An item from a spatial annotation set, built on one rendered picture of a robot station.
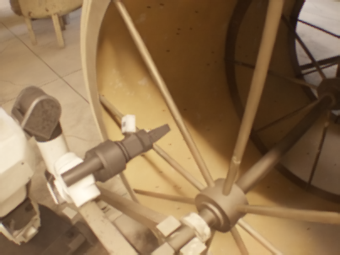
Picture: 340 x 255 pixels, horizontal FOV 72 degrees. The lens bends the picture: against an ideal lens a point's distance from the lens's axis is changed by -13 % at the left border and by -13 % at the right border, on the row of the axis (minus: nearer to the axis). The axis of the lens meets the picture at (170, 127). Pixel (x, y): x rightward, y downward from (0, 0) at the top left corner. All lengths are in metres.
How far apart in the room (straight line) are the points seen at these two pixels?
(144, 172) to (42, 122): 0.91
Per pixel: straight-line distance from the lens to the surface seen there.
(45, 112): 0.75
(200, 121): 1.76
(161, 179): 1.59
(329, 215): 0.60
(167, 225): 0.78
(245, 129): 0.58
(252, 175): 0.90
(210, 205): 0.78
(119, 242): 1.62
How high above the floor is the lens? 1.61
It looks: 39 degrees down
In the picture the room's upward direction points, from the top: 3 degrees counter-clockwise
